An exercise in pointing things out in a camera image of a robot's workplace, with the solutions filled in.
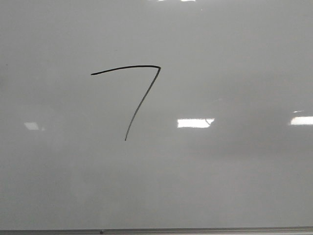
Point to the white whiteboard with aluminium frame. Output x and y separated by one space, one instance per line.
133 114

